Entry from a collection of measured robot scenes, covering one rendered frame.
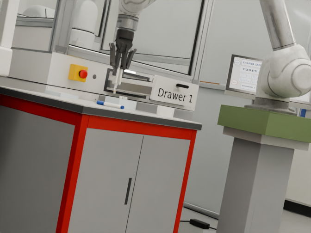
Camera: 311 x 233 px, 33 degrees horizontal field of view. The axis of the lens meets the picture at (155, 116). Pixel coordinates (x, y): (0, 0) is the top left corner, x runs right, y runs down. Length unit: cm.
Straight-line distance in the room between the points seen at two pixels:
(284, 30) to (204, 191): 232
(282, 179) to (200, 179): 196
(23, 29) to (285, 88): 124
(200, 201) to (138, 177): 240
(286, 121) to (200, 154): 215
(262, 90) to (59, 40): 93
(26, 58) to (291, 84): 120
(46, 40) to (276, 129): 108
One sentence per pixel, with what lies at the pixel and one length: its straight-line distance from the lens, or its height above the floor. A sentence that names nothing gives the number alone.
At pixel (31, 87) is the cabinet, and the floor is 77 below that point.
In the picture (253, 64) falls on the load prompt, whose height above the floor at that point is 116.
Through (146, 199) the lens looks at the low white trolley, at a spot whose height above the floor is 44.
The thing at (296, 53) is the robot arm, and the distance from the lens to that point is 225.
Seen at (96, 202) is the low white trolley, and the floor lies 43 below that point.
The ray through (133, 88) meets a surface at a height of 85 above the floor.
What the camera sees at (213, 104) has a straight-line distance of 434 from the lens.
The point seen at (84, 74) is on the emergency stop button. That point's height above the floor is 87.
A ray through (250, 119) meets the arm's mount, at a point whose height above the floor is 81.
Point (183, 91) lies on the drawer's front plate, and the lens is 247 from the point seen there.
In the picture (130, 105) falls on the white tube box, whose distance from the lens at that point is 223.
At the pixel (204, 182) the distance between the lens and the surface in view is 435.
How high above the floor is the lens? 81
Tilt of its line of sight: 2 degrees down
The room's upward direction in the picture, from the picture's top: 11 degrees clockwise
